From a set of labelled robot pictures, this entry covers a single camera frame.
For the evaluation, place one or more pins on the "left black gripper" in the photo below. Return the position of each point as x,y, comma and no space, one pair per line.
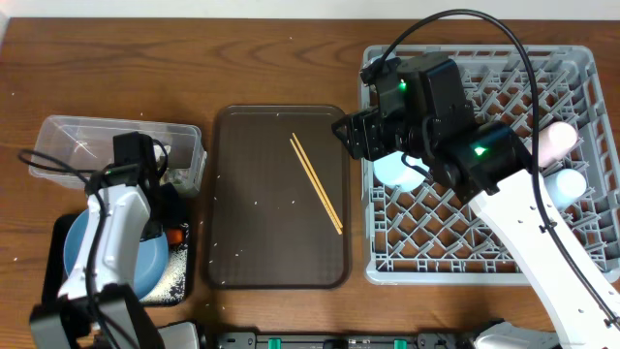
162,201

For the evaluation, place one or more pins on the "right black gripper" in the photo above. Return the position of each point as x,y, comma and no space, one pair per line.
363,142

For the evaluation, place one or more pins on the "orange carrot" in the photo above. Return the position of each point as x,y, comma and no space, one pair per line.
175,236

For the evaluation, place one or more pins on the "dark blue plate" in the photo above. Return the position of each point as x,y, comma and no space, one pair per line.
151,263

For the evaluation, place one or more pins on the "light blue rice bowl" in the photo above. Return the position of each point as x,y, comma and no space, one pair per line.
392,172

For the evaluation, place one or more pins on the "white rice pile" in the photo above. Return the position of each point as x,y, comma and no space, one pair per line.
171,288

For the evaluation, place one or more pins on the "pink plastic cup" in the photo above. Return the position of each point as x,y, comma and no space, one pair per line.
555,141

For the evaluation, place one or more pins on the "light blue plastic cup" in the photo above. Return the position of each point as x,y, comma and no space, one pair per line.
565,187

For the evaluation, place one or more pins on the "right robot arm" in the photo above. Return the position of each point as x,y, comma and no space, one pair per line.
423,112

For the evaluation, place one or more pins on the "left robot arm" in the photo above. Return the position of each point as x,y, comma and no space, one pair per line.
123,198

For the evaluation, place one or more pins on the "black waste tray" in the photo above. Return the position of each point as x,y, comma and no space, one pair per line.
55,273

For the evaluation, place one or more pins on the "grey dishwasher rack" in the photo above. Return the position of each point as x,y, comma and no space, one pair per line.
427,236

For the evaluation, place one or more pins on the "wooden chopstick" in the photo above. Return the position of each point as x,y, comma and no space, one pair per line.
315,186
317,181

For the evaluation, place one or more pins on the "dark brown serving tray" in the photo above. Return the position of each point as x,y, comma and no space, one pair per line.
278,194

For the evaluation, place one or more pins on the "clear plastic bin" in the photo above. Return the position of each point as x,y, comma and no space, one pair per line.
85,143

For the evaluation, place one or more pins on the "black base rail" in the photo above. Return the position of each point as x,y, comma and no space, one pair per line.
497,334

